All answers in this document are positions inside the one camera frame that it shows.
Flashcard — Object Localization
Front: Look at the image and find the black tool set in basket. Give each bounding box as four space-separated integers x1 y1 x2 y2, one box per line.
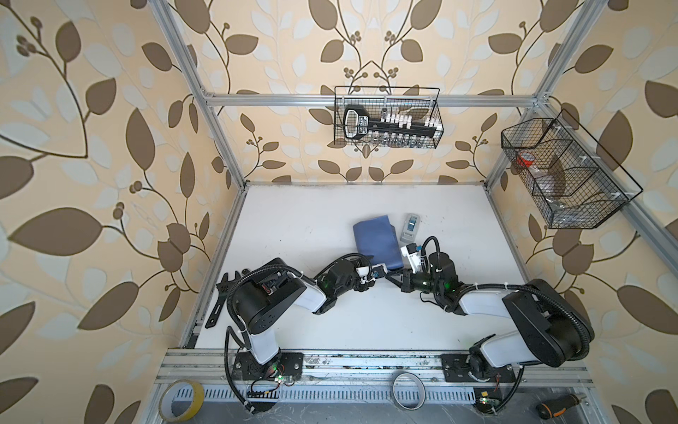
340 105 443 140

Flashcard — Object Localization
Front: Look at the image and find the right wall wire basket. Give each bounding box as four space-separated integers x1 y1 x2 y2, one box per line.
501 110 643 230

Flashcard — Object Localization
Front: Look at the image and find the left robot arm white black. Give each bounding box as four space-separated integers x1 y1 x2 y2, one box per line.
205 253 387 366

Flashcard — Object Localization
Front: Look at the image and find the wall wire basket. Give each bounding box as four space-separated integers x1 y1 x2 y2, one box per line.
334 85 444 149
501 110 643 230

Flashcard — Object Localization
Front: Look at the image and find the blue wrapping paper sheet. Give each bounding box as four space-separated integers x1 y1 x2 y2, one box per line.
353 216 404 270

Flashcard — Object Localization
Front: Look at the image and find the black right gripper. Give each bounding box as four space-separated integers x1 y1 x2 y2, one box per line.
385 267 442 296

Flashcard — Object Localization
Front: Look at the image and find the yellow tape roll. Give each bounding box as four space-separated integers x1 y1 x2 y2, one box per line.
158 380 206 423

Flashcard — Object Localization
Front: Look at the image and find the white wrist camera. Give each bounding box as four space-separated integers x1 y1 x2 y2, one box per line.
401 243 422 273
356 264 385 280

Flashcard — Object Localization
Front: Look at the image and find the orange black screwdriver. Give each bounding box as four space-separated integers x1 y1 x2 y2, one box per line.
535 394 581 420

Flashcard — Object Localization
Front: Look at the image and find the black adjustable wrench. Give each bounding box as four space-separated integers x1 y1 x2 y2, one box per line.
205 271 242 329

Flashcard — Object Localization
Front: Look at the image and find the back wall wire basket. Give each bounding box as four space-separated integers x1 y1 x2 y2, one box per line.
334 85 444 149

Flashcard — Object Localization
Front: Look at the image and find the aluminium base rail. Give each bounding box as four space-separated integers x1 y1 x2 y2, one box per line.
155 348 589 385

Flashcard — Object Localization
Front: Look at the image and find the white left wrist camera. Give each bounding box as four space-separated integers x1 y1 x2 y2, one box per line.
356 264 385 280

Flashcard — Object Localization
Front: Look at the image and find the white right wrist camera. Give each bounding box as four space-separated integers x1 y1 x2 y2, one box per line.
401 243 422 273

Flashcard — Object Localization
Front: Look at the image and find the grey ring on rail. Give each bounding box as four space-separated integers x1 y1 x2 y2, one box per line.
391 371 427 412

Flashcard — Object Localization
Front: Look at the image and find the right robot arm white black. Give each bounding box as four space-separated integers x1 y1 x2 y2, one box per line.
387 253 595 382

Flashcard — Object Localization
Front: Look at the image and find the grey tape dispenser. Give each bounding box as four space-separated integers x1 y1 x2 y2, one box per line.
400 214 421 244

